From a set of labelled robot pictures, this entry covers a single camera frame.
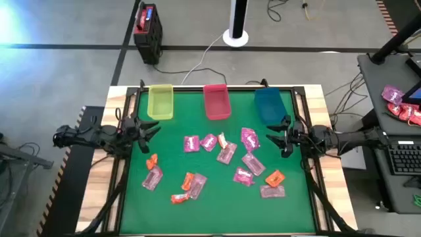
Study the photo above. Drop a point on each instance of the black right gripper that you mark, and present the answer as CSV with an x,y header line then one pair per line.
x,y
296,135

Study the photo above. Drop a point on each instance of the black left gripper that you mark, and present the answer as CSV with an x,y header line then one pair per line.
x,y
135,131

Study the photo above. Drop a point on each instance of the magenta candy pack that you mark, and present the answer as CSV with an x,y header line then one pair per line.
x,y
243,176
191,143
250,139
208,142

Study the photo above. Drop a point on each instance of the orange candy pack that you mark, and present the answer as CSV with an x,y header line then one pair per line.
x,y
188,181
152,161
180,198
275,178
222,140

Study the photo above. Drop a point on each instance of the pale pink candy pack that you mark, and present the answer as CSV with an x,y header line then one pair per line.
x,y
197,186
272,191
152,177
253,163
227,153

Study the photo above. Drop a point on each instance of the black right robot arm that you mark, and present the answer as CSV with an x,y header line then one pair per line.
x,y
345,138

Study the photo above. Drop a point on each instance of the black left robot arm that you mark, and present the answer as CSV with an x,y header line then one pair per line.
x,y
82,137

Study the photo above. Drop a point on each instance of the red candy bag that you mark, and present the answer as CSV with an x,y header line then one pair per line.
x,y
394,108
407,112
417,118

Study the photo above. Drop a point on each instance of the purple candy bag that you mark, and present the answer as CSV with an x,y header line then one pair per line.
x,y
393,94

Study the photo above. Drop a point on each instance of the yellow plastic bin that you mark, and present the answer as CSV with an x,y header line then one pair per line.
x,y
160,105

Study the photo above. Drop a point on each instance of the blue plastic bin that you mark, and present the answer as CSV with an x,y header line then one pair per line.
x,y
268,105

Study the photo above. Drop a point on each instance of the red plastic bin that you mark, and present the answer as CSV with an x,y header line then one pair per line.
x,y
217,105

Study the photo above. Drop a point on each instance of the black platform with striped edge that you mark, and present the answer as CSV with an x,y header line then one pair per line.
x,y
72,184

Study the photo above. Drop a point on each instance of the green table mat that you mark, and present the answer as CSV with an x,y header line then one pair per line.
x,y
223,214

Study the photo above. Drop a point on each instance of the white black pole stand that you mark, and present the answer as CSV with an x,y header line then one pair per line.
x,y
235,41

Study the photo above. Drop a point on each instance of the grey side desk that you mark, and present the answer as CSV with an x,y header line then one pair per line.
x,y
381,98

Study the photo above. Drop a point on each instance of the red flat pack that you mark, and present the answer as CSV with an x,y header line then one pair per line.
x,y
140,20

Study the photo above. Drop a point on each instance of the blue white small item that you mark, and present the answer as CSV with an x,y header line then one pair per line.
x,y
149,14

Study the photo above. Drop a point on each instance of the grey metal stand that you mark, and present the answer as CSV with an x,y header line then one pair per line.
x,y
26,157

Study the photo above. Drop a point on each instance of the black keyboard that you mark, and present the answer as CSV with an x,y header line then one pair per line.
x,y
406,158

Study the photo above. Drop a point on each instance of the blue screen tablet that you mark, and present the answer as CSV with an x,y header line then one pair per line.
x,y
415,93

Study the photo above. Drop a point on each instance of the black desk device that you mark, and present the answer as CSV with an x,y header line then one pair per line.
x,y
415,66

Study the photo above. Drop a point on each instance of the black slanted pole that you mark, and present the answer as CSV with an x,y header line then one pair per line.
x,y
398,37

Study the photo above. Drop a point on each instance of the green small item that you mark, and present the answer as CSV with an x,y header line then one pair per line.
x,y
417,200

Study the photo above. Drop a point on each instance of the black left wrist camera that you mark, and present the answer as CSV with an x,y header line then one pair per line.
x,y
143,147

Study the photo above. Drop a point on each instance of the black metal table frame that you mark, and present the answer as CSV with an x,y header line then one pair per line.
x,y
130,91

